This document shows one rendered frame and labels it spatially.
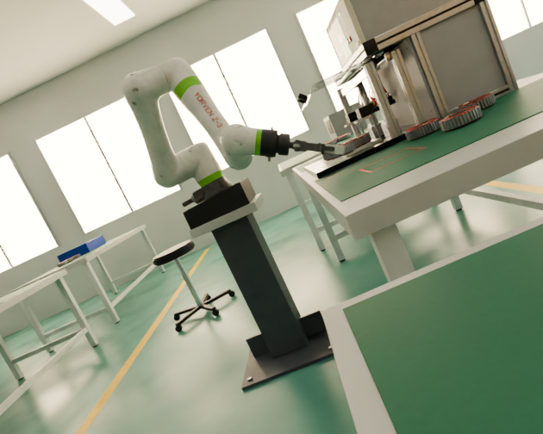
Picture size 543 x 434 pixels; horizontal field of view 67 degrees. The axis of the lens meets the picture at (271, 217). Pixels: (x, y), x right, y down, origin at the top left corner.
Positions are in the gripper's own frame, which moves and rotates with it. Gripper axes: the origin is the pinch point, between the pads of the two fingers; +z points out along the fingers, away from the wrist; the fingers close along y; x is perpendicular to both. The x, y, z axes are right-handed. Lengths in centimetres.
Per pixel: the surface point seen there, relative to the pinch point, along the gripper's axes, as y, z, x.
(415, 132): 9.3, 23.0, 7.7
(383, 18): -17, 14, 49
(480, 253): 108, -2, -9
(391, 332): 115, -11, -14
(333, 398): 5, 9, -90
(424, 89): -8.9, 29.8, 23.9
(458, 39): -7, 38, 41
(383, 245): 67, 1, -18
